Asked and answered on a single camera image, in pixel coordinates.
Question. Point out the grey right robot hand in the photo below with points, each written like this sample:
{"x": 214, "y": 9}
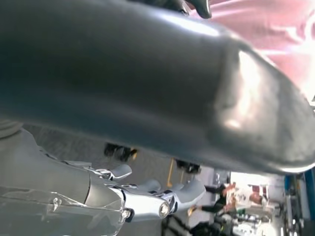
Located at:
{"x": 123, "y": 81}

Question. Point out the yellow floor tape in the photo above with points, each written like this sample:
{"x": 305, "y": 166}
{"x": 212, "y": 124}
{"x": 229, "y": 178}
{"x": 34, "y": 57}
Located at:
{"x": 169, "y": 172}

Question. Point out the person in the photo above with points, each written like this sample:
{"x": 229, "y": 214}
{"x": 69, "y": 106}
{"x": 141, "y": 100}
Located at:
{"x": 216, "y": 202}

